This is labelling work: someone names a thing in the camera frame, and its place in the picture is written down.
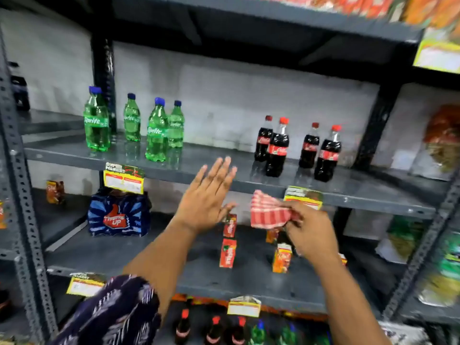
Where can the dark bottle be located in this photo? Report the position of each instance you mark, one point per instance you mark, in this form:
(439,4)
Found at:
(19,89)

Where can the row of orange snack packets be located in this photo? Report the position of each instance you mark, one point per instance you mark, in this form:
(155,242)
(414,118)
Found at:
(363,5)

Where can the grey metal shelf rack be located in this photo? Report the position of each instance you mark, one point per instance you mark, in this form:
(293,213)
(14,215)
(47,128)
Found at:
(215,172)

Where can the blue wrapped bottle pack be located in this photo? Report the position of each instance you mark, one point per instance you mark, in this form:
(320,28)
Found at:
(118,215)

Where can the person's right forearm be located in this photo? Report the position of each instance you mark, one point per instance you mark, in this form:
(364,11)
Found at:
(348,305)

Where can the red juice carton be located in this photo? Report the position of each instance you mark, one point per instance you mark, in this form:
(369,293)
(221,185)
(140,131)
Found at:
(228,253)
(230,226)

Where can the green soda bottle blue cap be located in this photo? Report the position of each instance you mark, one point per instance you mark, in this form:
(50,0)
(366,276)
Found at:
(176,127)
(156,134)
(132,120)
(96,122)

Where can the yellow shelf price label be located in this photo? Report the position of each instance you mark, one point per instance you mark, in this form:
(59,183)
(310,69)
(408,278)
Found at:
(244,307)
(84,285)
(305,196)
(124,179)
(436,53)

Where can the person's left thumb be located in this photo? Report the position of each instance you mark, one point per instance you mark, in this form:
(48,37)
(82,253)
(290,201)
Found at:
(226,211)

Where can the clear bag of brown snacks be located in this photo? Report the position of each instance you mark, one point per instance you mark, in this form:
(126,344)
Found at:
(440,143)

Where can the person's left forearm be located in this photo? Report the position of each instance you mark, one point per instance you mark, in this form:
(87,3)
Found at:
(161,260)

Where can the grey perforated shelf rack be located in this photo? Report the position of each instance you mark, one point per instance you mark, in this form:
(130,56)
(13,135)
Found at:
(420,258)
(21,197)

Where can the dark blue patterned sleeve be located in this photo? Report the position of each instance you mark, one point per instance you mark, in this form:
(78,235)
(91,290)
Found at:
(115,312)

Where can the person's left little finger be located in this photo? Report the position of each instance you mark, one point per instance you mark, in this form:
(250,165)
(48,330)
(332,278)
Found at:
(198,177)

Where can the small green soda bottle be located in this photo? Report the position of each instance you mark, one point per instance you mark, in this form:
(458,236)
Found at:
(288,335)
(257,334)

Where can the red checked cloth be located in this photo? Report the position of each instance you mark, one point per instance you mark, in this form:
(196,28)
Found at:
(267,210)

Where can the green yellow snack packet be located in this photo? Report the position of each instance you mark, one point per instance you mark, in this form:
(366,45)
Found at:
(444,273)

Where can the person's right fingers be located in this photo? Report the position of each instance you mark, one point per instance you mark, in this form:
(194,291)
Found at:
(294,219)

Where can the small cola bottle red cap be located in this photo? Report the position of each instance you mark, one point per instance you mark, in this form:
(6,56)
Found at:
(214,332)
(183,328)
(238,332)

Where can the white printed packet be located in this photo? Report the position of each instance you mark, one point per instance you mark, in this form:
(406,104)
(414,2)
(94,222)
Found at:
(404,334)

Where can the person's left middle finger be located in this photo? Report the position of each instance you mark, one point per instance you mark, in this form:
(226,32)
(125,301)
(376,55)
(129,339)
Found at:
(222,174)

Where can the person's right hand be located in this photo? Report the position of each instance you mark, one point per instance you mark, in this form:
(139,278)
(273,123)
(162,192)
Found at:
(312,235)

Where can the person's left hand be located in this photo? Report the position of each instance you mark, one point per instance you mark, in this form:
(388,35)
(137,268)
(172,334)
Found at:
(203,204)

